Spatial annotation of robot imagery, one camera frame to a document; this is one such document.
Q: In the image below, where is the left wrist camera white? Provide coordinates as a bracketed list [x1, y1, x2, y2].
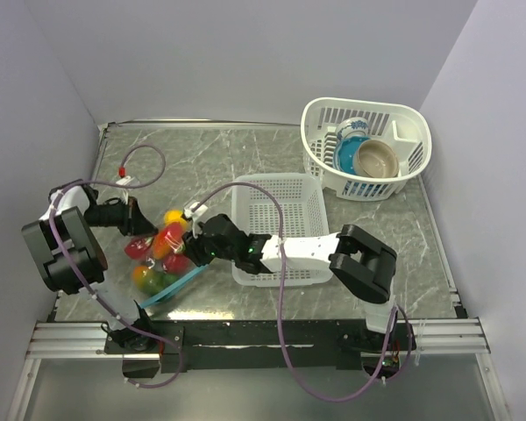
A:
[116, 166, 140, 189]

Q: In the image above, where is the blue plate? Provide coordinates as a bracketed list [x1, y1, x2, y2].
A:
[333, 136, 369, 175]

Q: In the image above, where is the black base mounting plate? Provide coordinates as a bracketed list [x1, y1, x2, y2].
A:
[103, 318, 417, 379]

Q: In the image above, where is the aluminium rail frame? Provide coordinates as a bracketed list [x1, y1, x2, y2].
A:
[24, 318, 511, 420]

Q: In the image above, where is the clear zip top bag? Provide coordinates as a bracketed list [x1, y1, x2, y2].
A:
[124, 210, 207, 309]

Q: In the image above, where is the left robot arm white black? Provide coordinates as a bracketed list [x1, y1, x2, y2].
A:
[21, 180, 158, 353]

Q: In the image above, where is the beige bowl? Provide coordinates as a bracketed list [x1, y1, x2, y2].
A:
[355, 139, 399, 179]

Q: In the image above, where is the orange green fake mango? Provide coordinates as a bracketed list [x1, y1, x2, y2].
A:
[131, 265, 166, 296]

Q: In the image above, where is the white perforated flat basket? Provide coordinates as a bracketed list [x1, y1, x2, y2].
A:
[230, 172, 334, 288]

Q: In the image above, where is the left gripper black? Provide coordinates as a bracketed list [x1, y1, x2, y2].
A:
[83, 196, 158, 237]

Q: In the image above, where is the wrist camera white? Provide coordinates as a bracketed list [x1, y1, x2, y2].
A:
[116, 166, 140, 189]
[181, 201, 208, 236]

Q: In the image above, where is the red fake pepper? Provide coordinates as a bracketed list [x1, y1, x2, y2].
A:
[161, 253, 190, 275]

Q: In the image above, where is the yellow fake fruit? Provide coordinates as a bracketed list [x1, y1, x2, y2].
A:
[163, 210, 188, 229]

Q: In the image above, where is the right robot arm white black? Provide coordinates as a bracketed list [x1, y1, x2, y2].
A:
[182, 214, 397, 350]

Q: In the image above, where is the orange red fake fruit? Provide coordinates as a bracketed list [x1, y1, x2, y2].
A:
[152, 222, 184, 260]

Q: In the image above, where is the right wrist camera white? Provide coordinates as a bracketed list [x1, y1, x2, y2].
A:
[181, 201, 208, 236]

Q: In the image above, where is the white dish rack basket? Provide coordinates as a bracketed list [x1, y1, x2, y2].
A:
[300, 97, 432, 202]

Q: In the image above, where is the green fake pepper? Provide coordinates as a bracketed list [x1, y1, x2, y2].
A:
[162, 274, 181, 288]

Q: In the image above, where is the blue white patterned cup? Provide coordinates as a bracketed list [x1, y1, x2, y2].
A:
[335, 117, 370, 140]

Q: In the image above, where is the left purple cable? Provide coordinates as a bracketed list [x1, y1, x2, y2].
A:
[47, 143, 186, 390]

